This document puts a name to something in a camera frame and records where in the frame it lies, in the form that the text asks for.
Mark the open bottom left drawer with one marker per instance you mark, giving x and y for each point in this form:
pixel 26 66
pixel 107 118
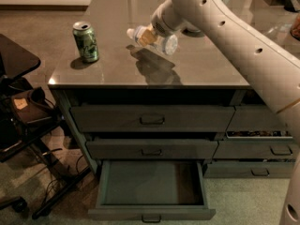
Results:
pixel 151 191

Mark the black cart frame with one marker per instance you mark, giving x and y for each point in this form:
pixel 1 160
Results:
pixel 30 136

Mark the blue plastic water bottle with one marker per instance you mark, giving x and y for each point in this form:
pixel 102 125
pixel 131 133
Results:
pixel 165 45

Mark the middle left drawer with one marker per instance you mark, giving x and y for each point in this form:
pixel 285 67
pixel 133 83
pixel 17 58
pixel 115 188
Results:
pixel 151 149

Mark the brown object counter edge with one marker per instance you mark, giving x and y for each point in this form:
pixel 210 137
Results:
pixel 295 28

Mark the white ceramic bowl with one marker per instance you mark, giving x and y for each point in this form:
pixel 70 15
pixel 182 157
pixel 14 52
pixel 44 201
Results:
pixel 193 34

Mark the bottom right drawer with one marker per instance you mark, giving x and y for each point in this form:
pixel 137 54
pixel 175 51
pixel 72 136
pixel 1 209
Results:
pixel 248 170

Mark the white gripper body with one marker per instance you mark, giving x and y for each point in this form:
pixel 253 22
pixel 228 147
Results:
pixel 161 26

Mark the green soda can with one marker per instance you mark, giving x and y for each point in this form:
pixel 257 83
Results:
pixel 86 42

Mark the top left drawer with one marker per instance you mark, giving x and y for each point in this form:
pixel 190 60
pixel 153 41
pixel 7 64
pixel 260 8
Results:
pixel 152 118

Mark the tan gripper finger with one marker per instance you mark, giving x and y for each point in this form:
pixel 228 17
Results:
pixel 147 36

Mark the black side table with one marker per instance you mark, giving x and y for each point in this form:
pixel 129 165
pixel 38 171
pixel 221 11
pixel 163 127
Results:
pixel 16 61

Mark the top right drawer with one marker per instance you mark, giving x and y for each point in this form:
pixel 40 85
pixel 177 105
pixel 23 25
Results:
pixel 254 118

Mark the middle right drawer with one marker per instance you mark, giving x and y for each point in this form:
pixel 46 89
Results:
pixel 256 148

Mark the grey drawer cabinet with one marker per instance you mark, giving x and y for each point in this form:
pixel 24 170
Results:
pixel 128 74

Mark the brown bag with tag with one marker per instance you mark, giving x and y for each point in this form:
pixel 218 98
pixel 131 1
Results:
pixel 31 107

